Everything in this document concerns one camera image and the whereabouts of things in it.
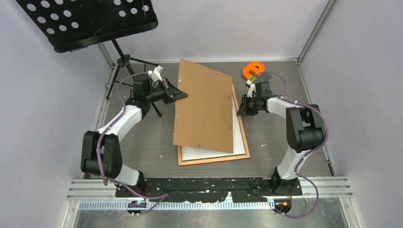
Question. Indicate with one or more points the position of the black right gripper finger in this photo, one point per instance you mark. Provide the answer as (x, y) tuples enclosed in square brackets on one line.
[(252, 112), (243, 108)]

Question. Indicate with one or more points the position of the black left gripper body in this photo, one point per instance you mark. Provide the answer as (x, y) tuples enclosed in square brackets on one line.
[(158, 93)]

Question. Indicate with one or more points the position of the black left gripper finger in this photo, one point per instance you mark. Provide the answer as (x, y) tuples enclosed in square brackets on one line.
[(171, 90), (172, 99)]

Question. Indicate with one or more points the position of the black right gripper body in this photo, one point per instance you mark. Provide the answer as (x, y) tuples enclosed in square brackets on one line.
[(253, 103)]

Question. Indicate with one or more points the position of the brown cardboard backing board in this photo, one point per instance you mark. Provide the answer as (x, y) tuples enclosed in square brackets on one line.
[(204, 119)]

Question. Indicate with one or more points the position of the mountain landscape photo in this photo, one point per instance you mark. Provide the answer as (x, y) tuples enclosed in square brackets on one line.
[(220, 152)]

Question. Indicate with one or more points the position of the copper picture frame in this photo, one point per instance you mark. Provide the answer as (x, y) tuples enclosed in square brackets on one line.
[(220, 159)]

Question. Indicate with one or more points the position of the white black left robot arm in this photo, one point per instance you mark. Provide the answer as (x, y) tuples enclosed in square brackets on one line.
[(101, 152)]

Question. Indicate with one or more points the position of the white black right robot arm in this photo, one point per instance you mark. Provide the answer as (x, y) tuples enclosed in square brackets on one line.
[(305, 131)]

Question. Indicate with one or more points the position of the grey building baseplate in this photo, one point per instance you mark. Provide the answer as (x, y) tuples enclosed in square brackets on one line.
[(261, 77)]

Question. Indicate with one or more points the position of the orange letter toy block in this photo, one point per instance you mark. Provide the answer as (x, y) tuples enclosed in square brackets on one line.
[(252, 69)]

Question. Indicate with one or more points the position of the black perforated music stand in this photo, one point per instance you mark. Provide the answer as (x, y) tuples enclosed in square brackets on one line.
[(60, 31)]

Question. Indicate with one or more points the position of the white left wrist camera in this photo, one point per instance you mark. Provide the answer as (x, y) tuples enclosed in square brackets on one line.
[(155, 75)]

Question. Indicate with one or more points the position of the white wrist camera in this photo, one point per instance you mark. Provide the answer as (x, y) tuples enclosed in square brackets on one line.
[(155, 75), (251, 91)]

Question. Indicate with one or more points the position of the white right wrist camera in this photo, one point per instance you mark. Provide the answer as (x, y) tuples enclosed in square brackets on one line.
[(251, 91)]

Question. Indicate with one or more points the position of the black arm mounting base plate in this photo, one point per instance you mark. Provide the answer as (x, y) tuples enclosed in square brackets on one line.
[(210, 190)]

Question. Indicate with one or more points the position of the aluminium front rail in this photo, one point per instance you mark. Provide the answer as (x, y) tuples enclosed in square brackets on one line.
[(92, 194)]

